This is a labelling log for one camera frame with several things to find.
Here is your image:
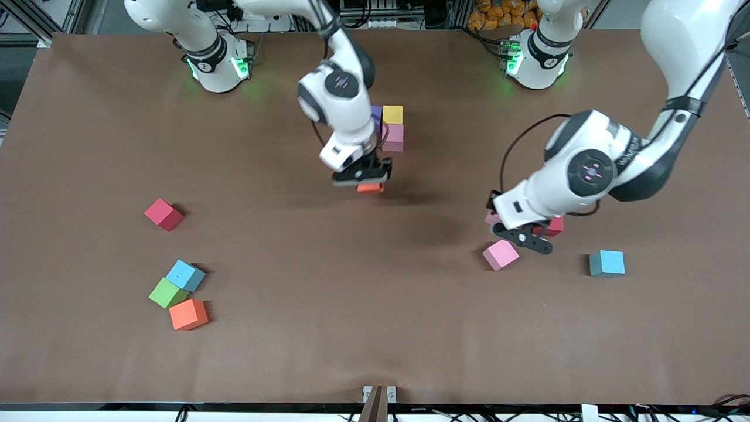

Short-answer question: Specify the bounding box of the aluminium frame profile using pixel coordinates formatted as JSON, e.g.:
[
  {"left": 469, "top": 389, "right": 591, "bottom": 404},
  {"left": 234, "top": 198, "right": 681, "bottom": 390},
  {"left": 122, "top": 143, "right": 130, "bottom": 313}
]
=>
[{"left": 35, "top": 0, "right": 91, "bottom": 47}]

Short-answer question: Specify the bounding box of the brown camera stand post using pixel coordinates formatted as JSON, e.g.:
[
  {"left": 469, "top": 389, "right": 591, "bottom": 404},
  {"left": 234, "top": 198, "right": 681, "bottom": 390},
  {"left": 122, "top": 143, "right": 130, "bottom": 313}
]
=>
[{"left": 359, "top": 385, "right": 389, "bottom": 422}]

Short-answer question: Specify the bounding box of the light cyan foam cube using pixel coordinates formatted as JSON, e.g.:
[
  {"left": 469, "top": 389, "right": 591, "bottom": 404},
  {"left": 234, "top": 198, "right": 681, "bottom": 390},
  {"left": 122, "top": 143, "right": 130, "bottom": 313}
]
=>
[{"left": 165, "top": 260, "right": 207, "bottom": 292}]

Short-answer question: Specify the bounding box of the green foam cube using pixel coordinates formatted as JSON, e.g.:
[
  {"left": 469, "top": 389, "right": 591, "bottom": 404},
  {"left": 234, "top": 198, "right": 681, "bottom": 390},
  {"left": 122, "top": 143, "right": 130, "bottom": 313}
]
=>
[{"left": 148, "top": 277, "right": 190, "bottom": 309}]

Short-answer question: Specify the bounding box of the blue foam cube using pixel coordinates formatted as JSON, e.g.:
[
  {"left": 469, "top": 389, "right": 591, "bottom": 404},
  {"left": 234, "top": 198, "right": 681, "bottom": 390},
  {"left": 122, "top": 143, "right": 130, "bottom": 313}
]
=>
[{"left": 588, "top": 250, "right": 626, "bottom": 278}]

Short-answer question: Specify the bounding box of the aluminium table edge rail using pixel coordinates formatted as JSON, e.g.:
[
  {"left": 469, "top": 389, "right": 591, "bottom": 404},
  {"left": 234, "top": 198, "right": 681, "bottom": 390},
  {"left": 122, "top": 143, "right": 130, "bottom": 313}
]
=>
[{"left": 729, "top": 70, "right": 750, "bottom": 118}]

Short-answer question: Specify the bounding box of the pile of orange objects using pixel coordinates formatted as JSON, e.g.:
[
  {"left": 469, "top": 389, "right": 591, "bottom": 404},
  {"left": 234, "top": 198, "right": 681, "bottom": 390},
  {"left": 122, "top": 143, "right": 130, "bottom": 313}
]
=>
[{"left": 468, "top": 0, "right": 541, "bottom": 31}]

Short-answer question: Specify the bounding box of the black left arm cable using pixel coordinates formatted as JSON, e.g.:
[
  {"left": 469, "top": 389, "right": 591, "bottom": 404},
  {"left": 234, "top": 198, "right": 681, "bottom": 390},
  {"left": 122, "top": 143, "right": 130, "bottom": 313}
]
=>
[{"left": 499, "top": 113, "right": 572, "bottom": 197}]

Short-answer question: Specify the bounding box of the brown table cover sheet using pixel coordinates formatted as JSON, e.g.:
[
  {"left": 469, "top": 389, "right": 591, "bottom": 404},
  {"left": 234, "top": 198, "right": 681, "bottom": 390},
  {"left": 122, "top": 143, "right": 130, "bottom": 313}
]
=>
[{"left": 0, "top": 28, "right": 750, "bottom": 406}]

